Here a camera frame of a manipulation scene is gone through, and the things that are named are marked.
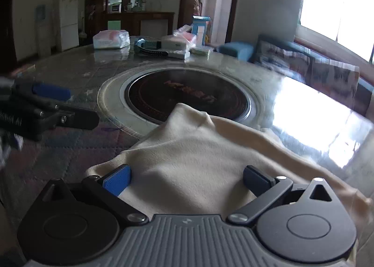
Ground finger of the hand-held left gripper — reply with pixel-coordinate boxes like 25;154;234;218
37;108;100;141
14;80;72;110

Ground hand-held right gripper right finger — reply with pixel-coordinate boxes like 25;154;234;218
228;165;341;225

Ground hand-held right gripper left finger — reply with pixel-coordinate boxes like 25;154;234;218
41;164;148;227

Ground cream fleece garment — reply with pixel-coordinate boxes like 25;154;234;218
86;103;373;267

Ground water dispenser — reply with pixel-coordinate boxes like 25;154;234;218
35;4;52;58

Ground white refrigerator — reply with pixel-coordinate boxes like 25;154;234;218
55;0;80;52

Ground dark wooden door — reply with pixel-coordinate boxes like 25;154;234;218
0;0;15;65

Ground plastic wrapped tissue pack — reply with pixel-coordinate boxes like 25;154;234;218
93;29;131;49

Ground blue smartwatch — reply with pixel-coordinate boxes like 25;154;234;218
133;37;169;58

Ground black round induction cooktop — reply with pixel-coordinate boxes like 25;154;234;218
124;69;253;126

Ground dark wooden cabinet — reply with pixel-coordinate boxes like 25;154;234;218
84;0;176;43

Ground white flat box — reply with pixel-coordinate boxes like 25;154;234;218
168;50;191;60

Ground large butterfly print pillow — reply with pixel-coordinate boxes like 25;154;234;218
307;58;361;100

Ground blue sofa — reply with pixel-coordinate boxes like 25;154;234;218
216;33;374;117

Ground pink tissue pack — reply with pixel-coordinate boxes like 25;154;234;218
172;25;198;43

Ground green pack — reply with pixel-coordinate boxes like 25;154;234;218
191;46;211;59

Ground blue box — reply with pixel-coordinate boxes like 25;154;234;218
192;15;212;46

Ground window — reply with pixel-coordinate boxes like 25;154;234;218
297;0;374;65

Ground brown wooden door frame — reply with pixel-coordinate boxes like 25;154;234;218
178;0;244;46

